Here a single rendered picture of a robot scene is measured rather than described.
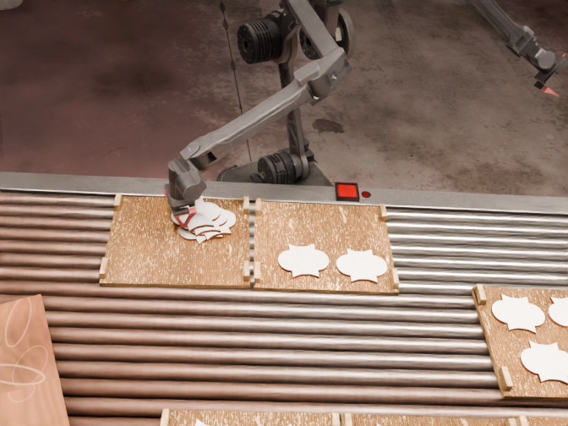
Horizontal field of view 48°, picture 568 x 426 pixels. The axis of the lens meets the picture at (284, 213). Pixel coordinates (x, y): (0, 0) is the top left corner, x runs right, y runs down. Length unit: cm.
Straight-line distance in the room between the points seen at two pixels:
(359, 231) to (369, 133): 204
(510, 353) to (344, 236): 57
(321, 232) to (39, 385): 91
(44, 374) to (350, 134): 277
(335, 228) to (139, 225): 59
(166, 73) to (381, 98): 142
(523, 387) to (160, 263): 102
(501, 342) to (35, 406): 116
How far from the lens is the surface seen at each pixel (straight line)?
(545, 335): 190
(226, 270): 183
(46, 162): 373
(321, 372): 167
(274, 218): 198
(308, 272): 182
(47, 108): 414
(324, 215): 201
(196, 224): 189
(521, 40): 227
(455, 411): 169
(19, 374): 157
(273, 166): 299
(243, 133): 176
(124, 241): 192
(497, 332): 185
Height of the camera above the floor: 232
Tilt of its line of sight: 44 degrees down
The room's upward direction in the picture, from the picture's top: 6 degrees clockwise
